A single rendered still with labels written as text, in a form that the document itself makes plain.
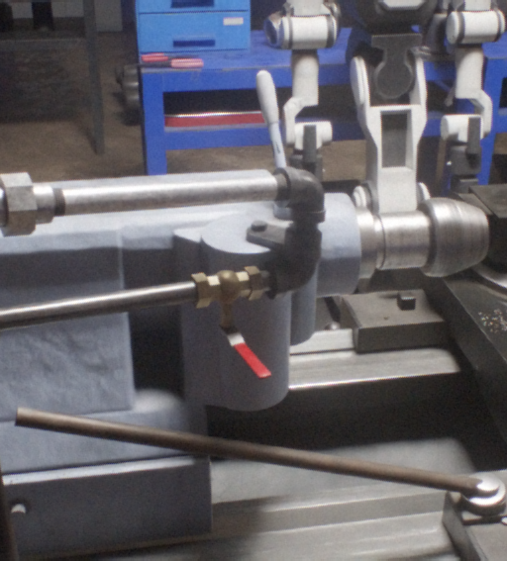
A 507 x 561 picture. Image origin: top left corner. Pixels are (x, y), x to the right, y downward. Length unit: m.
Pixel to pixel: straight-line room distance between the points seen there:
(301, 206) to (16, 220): 0.25
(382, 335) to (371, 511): 0.34
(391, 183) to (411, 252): 1.30
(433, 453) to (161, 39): 1.88
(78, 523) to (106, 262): 0.27
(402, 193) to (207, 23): 0.93
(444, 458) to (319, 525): 0.33
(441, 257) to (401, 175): 1.30
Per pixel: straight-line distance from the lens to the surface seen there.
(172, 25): 2.79
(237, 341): 0.74
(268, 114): 0.84
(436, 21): 2.77
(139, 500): 0.88
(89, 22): 4.37
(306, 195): 0.73
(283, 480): 1.17
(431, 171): 3.46
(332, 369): 1.18
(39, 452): 0.87
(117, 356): 0.84
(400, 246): 0.92
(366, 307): 1.25
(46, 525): 0.90
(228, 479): 1.17
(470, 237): 0.94
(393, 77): 2.23
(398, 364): 1.20
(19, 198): 0.62
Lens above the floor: 1.49
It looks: 28 degrees down
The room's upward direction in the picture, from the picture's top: straight up
